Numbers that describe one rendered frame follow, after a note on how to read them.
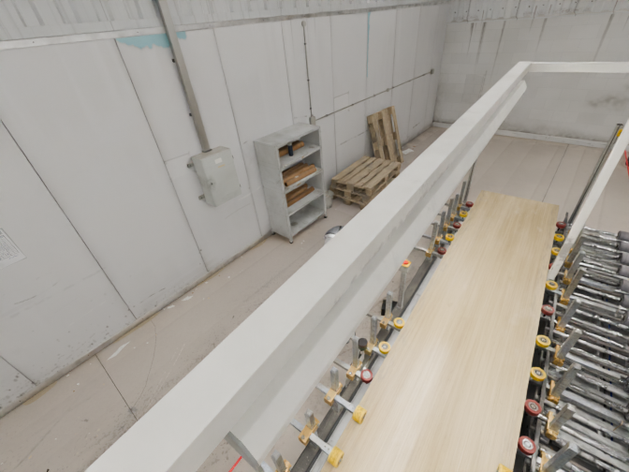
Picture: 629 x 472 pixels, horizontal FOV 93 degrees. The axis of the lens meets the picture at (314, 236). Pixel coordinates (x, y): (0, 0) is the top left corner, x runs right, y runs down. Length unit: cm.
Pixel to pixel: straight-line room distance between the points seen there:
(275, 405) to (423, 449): 161
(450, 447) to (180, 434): 180
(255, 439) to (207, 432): 9
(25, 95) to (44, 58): 31
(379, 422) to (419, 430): 22
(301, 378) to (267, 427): 8
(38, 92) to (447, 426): 366
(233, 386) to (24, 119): 307
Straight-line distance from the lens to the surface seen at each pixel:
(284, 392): 49
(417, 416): 210
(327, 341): 53
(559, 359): 267
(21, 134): 332
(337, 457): 191
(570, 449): 200
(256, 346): 43
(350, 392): 234
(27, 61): 332
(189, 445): 40
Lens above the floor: 281
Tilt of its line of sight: 36 degrees down
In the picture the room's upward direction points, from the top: 6 degrees counter-clockwise
